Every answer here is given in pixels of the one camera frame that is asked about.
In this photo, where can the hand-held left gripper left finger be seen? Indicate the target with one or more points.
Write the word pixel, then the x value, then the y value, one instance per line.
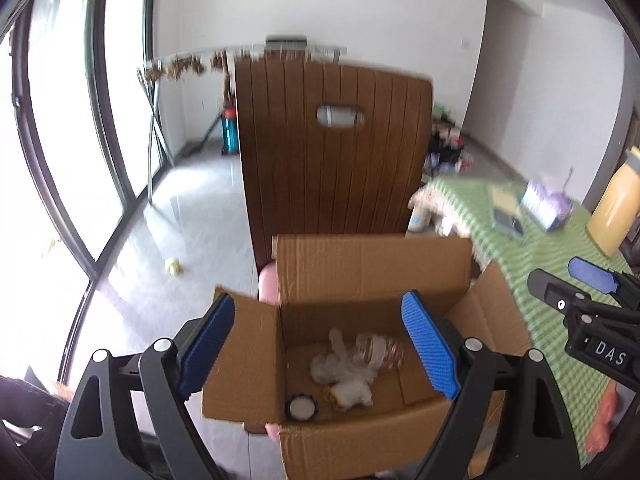
pixel 207 345

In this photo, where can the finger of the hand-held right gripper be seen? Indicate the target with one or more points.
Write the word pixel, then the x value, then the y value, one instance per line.
pixel 555 292
pixel 595 272

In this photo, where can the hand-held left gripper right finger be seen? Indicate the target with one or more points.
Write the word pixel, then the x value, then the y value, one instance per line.
pixel 430 345

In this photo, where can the brown cardboard box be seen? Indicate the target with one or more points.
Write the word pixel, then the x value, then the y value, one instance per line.
pixel 375 260

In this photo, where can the green checked tablecloth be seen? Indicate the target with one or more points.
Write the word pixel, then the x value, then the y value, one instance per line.
pixel 540 250

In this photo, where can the clear plastic bottle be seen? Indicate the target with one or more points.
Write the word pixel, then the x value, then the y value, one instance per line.
pixel 382 352

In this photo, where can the yellow thermos jug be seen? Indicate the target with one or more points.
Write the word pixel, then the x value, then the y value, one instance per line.
pixel 615 210

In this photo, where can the purple tissue pack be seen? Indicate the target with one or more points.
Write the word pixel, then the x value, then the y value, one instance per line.
pixel 545 205

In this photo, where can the dark phone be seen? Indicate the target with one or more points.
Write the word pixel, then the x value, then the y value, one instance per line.
pixel 507 221

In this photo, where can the small yellow-green ball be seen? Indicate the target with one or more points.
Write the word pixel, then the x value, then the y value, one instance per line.
pixel 173 266

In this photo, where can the crumpled clear plastic in box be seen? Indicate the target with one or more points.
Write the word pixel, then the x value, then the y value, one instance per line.
pixel 350 390

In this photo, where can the yellow notepad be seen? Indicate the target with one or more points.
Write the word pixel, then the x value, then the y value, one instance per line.
pixel 502 197

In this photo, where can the black round lid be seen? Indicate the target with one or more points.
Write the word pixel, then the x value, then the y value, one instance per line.
pixel 301 406

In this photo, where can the white plastic jar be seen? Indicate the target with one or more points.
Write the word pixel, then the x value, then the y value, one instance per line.
pixel 419 217

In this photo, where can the pile of household items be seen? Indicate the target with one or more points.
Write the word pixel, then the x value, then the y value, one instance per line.
pixel 447 147

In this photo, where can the person's dark clothing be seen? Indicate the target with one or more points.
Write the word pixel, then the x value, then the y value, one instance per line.
pixel 25 405

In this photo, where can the brown slatted chair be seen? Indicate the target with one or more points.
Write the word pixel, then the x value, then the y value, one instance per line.
pixel 300 160

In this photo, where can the blue and red canister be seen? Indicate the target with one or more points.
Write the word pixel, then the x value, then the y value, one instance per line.
pixel 230 132

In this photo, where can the metal drying rack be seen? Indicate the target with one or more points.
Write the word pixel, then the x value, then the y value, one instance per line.
pixel 152 125

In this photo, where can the black window frame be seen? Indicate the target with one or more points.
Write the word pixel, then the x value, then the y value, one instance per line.
pixel 97 60

